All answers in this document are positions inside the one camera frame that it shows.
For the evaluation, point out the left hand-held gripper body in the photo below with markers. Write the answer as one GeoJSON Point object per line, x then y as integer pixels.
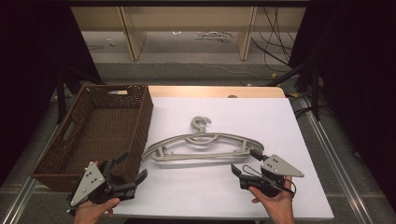
{"type": "Point", "coordinates": [88, 183]}

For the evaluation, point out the beige wooden shelf unit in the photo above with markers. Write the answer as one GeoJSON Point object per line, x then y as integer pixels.
{"type": "Point", "coordinates": [137, 34]}

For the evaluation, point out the white table mat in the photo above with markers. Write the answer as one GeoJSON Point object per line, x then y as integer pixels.
{"type": "Point", "coordinates": [202, 193]}

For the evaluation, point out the black metal stand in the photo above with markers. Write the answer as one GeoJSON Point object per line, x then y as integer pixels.
{"type": "Point", "coordinates": [315, 93]}
{"type": "Point", "coordinates": [60, 99]}

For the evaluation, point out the person's left hand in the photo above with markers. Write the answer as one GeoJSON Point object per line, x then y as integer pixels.
{"type": "Point", "coordinates": [91, 213]}

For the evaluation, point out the person's right hand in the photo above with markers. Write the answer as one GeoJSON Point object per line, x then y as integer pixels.
{"type": "Point", "coordinates": [280, 208]}

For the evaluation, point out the dark curtain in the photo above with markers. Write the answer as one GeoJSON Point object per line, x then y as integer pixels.
{"type": "Point", "coordinates": [28, 77]}
{"type": "Point", "coordinates": [361, 77]}

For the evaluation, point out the brown woven basket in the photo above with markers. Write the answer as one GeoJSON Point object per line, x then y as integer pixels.
{"type": "Point", "coordinates": [102, 130]}

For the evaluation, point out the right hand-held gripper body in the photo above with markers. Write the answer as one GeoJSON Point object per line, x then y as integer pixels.
{"type": "Point", "coordinates": [278, 166]}

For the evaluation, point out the small white floor object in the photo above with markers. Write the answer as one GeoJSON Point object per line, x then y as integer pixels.
{"type": "Point", "coordinates": [176, 32]}

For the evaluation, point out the grey plastic clothes hanger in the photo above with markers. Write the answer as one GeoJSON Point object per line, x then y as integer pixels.
{"type": "Point", "coordinates": [218, 136]}
{"type": "Point", "coordinates": [199, 156]}

